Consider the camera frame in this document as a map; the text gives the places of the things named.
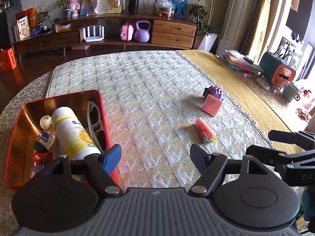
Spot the orange cylinder roll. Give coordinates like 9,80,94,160
194,117,217,143

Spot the white yellow supplement bottle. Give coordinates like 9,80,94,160
51,107,101,160

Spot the pink cube block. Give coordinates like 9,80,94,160
201,95,222,116

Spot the small blue-label bottle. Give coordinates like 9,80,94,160
33,130,56,153

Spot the small white egg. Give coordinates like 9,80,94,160
40,115,52,130

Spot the purple spiky toy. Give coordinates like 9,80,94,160
203,86,224,101

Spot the red metal tin box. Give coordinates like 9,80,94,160
4,89,107,190

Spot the yellow lace-edged table runner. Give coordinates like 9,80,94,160
176,50,306,154

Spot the red foil packet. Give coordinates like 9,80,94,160
33,151,53,166

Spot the green mug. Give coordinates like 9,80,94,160
283,82,301,102

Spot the quilted cream table mat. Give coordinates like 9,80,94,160
46,50,279,192

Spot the green orange storage box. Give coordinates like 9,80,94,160
259,52,296,86

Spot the stack of books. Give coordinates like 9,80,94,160
219,50,264,74

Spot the white wifi router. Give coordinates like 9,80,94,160
82,25,105,43

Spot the pink toy case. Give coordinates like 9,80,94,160
120,22,134,41

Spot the purple kettlebell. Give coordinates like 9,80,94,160
134,20,151,43

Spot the wooden TV console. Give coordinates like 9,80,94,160
13,13,198,55

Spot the orange gift bag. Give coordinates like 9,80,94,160
0,48,17,71

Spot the cereal box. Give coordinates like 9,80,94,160
17,16,31,41

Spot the bagged fruit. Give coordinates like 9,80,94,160
155,0,174,19

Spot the black cylinder speaker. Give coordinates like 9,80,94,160
128,0,139,14

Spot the tall green potted plant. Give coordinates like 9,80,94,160
185,0,229,36

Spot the white plastic frame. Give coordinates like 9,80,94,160
86,101,107,153

